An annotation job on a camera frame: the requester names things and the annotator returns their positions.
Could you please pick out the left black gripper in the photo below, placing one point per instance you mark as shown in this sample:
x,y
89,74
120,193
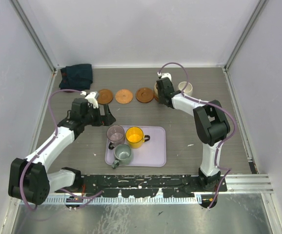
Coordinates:
x,y
106,120

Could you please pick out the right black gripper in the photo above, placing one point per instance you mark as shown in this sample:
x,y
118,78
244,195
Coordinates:
x,y
160,100

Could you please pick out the brown wooden round coaster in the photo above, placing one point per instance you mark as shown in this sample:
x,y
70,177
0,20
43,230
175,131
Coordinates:
x,y
156,98

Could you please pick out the white ceramic mug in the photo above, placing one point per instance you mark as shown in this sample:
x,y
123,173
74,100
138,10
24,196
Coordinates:
x,y
186,87

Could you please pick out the light cork coaster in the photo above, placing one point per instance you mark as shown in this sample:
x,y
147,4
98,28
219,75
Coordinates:
x,y
124,96

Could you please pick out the beige ceramic mug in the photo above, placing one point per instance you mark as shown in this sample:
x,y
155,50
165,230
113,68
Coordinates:
x,y
155,90

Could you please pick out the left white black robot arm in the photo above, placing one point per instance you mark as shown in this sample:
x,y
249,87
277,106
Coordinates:
x,y
29,179

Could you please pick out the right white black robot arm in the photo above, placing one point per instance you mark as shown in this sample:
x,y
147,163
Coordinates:
x,y
212,127

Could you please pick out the dark brown wooden coaster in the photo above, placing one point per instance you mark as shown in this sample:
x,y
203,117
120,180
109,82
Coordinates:
x,y
144,95

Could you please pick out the purple glass mug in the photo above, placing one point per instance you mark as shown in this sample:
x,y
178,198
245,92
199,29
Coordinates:
x,y
116,136

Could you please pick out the yellow mug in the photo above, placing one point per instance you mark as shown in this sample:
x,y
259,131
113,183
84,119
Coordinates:
x,y
136,137

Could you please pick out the grey ceramic mug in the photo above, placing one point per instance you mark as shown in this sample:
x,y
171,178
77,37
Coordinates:
x,y
123,155

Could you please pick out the dark blue folded cloth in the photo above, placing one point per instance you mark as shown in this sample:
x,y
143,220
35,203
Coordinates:
x,y
76,77

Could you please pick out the lavender plastic tray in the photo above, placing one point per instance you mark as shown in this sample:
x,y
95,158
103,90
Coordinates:
x,y
150,154

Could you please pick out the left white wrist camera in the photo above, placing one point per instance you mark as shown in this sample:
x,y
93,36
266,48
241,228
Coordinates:
x,y
92,98

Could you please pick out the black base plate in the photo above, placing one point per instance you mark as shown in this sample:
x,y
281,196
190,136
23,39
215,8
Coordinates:
x,y
141,186

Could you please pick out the white slotted cable duct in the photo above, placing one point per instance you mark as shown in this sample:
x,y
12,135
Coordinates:
x,y
64,200

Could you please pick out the aluminium front rail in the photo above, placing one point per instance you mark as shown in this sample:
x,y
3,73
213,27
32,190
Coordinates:
x,y
255,183

